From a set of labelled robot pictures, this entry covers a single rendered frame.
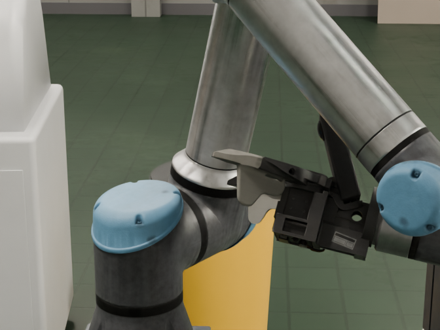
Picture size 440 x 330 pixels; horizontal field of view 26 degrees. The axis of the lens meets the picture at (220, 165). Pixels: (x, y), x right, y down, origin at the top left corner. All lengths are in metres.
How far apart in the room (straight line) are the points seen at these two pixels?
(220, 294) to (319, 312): 0.69
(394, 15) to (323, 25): 8.79
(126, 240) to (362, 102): 0.38
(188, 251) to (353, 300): 2.37
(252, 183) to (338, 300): 2.49
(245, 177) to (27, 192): 1.60
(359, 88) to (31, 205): 1.77
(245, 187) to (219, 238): 0.22
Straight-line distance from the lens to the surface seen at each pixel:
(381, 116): 0.97
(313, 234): 1.10
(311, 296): 3.59
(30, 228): 2.68
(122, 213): 1.20
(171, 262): 1.22
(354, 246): 1.12
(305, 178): 1.10
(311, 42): 1.00
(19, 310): 2.78
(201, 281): 2.85
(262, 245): 2.88
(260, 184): 1.10
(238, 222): 1.32
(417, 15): 9.83
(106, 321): 1.26
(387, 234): 1.11
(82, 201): 4.58
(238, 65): 1.21
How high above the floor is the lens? 1.54
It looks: 18 degrees down
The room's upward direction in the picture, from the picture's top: straight up
